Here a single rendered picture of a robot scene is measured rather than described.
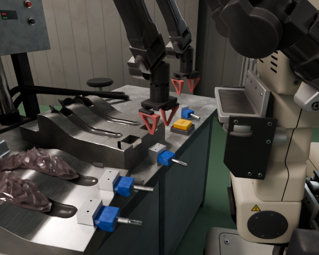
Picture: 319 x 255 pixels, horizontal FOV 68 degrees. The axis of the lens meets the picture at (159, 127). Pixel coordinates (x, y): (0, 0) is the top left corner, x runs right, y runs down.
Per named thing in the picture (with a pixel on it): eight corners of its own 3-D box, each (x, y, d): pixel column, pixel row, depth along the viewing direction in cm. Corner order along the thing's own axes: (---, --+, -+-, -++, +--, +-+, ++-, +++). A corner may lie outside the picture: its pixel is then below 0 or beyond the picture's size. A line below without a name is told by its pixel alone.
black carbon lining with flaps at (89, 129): (143, 127, 88) (142, 103, 84) (116, 146, 75) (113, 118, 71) (75, 111, 103) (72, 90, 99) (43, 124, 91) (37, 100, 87)
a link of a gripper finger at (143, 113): (138, 134, 72) (137, 104, 68) (153, 126, 78) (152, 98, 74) (156, 140, 69) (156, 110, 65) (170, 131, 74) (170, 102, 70)
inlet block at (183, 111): (202, 122, 110) (203, 111, 107) (195, 125, 107) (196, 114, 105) (183, 114, 119) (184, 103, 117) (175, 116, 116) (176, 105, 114)
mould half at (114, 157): (164, 140, 93) (165, 108, 88) (125, 176, 73) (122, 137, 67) (73, 117, 115) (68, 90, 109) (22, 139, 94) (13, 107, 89)
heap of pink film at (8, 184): (83, 170, 65) (79, 145, 62) (42, 220, 49) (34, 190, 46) (2, 160, 70) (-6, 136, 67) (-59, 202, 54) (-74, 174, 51)
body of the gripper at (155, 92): (140, 108, 70) (139, 83, 66) (160, 98, 77) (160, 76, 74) (158, 113, 66) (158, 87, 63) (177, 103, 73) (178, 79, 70)
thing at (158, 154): (190, 169, 76) (191, 154, 74) (182, 176, 72) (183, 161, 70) (157, 156, 83) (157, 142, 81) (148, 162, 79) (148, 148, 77)
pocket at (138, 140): (142, 147, 78) (141, 137, 76) (132, 155, 74) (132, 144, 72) (130, 144, 80) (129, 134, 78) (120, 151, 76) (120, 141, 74)
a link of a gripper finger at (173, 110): (149, 128, 76) (148, 100, 72) (162, 120, 81) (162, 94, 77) (166, 133, 72) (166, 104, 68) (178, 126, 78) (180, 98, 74)
